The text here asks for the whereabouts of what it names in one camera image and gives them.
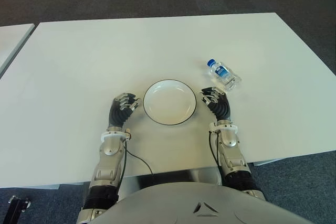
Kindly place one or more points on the white plate black rim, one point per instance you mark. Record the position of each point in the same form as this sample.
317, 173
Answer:
168, 103

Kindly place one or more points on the black metal stand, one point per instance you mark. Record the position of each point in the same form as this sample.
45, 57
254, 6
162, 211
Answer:
17, 208

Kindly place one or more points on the grey robot torso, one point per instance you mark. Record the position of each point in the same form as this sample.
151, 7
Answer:
183, 208

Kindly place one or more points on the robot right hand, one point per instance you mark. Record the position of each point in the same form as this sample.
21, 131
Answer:
221, 107

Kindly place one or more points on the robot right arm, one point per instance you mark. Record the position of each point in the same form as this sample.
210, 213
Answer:
231, 153

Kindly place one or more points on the white neighbouring table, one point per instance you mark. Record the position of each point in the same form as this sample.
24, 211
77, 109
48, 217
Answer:
10, 40

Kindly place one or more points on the clear water bottle blue cap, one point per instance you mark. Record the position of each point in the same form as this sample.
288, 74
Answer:
223, 74

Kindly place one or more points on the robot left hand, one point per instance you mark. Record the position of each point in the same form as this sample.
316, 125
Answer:
118, 113

